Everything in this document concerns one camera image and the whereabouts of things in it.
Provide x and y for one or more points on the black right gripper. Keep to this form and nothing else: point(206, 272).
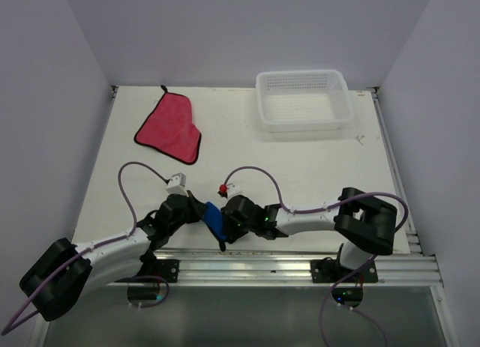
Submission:
point(229, 229)

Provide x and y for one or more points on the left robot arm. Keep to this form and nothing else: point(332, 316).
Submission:
point(66, 271)

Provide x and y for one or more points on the white perforated plastic basket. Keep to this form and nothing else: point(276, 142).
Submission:
point(303, 101)

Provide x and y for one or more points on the blue microfiber towel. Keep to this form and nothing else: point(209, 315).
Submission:
point(214, 221)

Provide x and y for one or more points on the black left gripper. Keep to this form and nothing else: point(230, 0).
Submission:
point(196, 207)

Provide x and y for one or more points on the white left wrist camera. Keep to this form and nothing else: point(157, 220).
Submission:
point(177, 184)

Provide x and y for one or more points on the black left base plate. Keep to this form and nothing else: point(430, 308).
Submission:
point(167, 269)

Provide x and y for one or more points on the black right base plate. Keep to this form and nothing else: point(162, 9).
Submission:
point(329, 270)

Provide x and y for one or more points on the red microfiber towel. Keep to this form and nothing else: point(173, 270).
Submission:
point(170, 130)

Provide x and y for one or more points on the aluminium mounting rail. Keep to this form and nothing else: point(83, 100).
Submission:
point(260, 269)

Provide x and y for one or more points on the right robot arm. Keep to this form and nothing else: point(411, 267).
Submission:
point(367, 222)

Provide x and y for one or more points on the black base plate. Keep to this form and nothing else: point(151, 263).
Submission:
point(329, 270)
point(167, 269)

